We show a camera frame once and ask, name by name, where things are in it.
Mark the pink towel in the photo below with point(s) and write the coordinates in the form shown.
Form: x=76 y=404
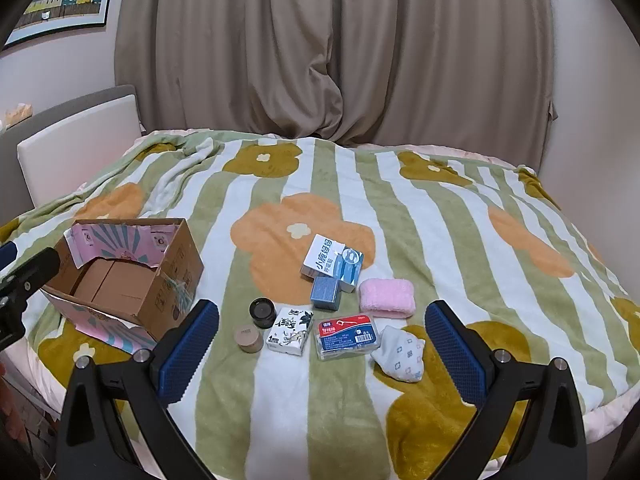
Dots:
x=386 y=299

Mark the red label floss pick box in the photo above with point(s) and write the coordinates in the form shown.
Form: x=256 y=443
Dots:
x=347 y=339

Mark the white and blue box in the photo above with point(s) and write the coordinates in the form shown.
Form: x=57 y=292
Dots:
x=330 y=260

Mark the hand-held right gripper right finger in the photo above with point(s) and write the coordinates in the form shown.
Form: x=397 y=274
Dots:
x=455 y=355

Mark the green striped flower blanket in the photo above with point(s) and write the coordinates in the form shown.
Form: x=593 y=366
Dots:
x=350 y=410

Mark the black round jar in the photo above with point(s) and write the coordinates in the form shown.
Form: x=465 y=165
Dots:
x=263 y=312

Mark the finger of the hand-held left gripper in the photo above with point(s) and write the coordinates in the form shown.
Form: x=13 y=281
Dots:
x=7 y=255
x=37 y=267

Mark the small blue box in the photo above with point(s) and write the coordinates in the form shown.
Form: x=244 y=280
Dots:
x=325 y=294

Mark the white patterned sock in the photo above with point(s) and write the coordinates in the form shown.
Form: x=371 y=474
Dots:
x=400 y=352

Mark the beige soft item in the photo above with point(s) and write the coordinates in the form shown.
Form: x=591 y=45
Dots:
x=17 y=112

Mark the brown cardboard box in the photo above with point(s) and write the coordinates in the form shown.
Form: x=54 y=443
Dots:
x=170 y=280

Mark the beige curtain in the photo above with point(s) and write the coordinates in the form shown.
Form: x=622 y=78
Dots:
x=325 y=50

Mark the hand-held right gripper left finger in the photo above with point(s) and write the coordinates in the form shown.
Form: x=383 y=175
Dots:
x=190 y=345

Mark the white tissue packet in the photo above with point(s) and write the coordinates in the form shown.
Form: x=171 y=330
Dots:
x=289 y=332

